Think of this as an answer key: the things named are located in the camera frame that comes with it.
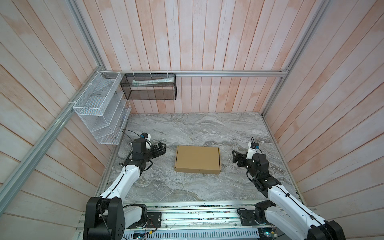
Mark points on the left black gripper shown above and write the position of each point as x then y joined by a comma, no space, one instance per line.
162,150

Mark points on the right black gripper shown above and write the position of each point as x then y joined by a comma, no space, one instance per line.
242,157

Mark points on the brown cardboard box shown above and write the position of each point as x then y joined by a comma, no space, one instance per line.
198,160

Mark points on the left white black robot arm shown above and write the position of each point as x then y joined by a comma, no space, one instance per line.
106,217

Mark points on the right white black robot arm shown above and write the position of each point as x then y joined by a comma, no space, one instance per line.
282,209

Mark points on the white paper in basket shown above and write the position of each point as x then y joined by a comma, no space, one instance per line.
162,82

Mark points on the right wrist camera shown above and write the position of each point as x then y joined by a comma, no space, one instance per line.
252,148

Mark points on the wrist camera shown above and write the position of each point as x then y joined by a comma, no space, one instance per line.
147,137
252,148

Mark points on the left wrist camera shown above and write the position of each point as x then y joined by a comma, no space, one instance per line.
147,137

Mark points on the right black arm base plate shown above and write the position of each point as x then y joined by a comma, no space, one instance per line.
258,217

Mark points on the aluminium frame rail front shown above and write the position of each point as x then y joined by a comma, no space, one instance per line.
199,220

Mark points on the black wire mesh basket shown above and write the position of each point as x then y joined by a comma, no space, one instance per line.
148,93

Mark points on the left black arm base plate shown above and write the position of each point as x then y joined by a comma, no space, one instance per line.
152,220

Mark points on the white wire mesh shelf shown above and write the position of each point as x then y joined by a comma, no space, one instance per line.
102,108

